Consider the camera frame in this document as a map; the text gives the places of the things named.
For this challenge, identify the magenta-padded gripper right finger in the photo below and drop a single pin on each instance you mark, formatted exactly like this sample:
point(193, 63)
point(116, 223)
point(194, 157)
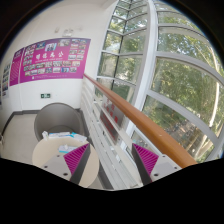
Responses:
point(151, 166)

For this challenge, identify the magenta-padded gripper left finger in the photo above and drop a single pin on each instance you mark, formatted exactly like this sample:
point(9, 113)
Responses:
point(70, 165)

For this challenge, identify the white tissue pack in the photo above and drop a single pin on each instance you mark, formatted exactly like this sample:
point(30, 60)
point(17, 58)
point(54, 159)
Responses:
point(66, 149)

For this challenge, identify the round cream table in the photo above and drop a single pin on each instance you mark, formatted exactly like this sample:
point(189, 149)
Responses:
point(46, 149)

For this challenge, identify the wooden handrail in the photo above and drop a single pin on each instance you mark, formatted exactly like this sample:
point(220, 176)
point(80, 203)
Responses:
point(160, 139)

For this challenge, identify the white packet on table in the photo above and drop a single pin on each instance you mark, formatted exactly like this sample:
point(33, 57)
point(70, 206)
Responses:
point(73, 135)

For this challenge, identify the grey curved chair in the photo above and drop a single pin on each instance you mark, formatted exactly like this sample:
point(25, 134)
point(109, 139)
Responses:
point(58, 117)

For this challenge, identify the white metal railing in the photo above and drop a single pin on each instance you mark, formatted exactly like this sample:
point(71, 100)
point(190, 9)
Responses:
point(113, 135)

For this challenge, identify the green exit sign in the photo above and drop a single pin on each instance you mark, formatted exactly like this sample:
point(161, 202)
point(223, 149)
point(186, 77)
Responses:
point(45, 95)

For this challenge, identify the large magenta wall poster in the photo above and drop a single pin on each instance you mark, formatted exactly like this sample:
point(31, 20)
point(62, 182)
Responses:
point(60, 58)

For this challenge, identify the narrow magenta wall poster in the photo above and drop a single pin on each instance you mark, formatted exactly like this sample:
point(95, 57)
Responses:
point(15, 67)

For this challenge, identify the curved glass window frame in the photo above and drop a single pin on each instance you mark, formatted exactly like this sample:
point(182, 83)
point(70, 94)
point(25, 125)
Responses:
point(159, 61)

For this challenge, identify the photo board on left wall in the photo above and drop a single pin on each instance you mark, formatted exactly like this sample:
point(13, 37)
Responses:
point(5, 80)

